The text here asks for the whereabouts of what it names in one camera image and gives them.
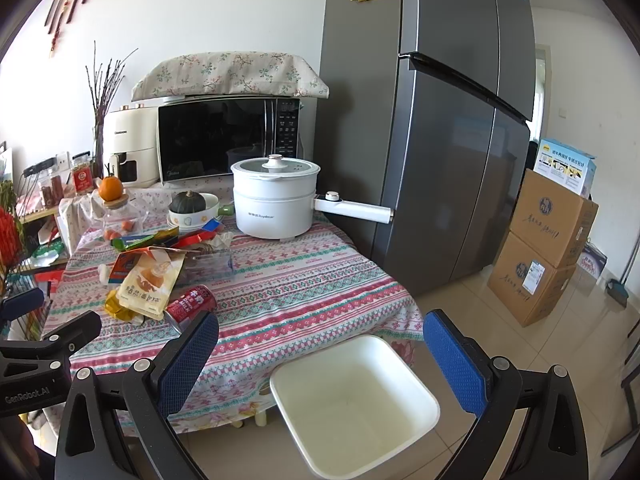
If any clear plastic bottle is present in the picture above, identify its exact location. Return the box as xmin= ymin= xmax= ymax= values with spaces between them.
xmin=176 ymin=243 xmax=234 ymax=286

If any white plastic trash bin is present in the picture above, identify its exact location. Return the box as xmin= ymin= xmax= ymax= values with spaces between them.
xmin=270 ymin=335 xmax=440 ymax=479

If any yellow snack wrapper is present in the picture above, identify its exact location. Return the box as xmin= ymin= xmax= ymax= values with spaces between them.
xmin=104 ymin=289 xmax=136 ymax=322

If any beige snack bag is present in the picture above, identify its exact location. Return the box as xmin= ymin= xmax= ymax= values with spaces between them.
xmin=116 ymin=247 xmax=186 ymax=321

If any patterned tablecloth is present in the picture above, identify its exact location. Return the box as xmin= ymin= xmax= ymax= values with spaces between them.
xmin=43 ymin=214 xmax=422 ymax=434

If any red soda can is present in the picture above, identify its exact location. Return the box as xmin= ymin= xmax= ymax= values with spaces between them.
xmin=164 ymin=285 xmax=217 ymax=333

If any green snack wrapper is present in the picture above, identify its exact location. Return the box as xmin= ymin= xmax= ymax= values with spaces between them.
xmin=111 ymin=228 xmax=179 ymax=252

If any orange fruit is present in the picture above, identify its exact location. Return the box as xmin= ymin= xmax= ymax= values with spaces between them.
xmin=98 ymin=176 xmax=124 ymax=202

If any lower cardboard box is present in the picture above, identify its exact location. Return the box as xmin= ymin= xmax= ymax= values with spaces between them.
xmin=488 ymin=233 xmax=576 ymax=327

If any cardboard box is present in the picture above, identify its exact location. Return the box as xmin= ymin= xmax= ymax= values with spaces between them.
xmin=488 ymin=233 xmax=576 ymax=327
xmin=510 ymin=169 xmax=599 ymax=269

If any dark green squash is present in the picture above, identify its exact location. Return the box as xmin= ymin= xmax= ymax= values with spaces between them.
xmin=169 ymin=191 xmax=207 ymax=214

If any cream air fryer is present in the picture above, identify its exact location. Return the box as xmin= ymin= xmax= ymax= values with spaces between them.
xmin=103 ymin=105 xmax=160 ymax=188

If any upper cardboard box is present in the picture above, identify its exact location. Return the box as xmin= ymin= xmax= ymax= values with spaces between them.
xmin=510 ymin=169 xmax=599 ymax=269

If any black microwave oven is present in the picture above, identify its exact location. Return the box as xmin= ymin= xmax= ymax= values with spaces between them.
xmin=156 ymin=96 xmax=300 ymax=182

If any dried twig bundle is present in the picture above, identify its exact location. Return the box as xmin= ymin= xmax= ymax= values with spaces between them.
xmin=85 ymin=42 xmax=136 ymax=179

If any white electric cooking pot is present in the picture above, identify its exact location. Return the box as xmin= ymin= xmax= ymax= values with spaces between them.
xmin=231 ymin=154 xmax=394 ymax=240

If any blue printed box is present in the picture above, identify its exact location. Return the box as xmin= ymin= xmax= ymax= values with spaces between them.
xmin=534 ymin=139 xmax=597 ymax=198

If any floral cloth cover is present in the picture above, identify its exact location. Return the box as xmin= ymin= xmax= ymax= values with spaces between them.
xmin=131 ymin=51 xmax=330 ymax=102

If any grey refrigerator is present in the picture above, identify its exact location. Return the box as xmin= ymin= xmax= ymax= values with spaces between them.
xmin=312 ymin=0 xmax=535 ymax=296

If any white bowl with green handle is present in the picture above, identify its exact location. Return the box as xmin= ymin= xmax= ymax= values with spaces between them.
xmin=167 ymin=193 xmax=234 ymax=233

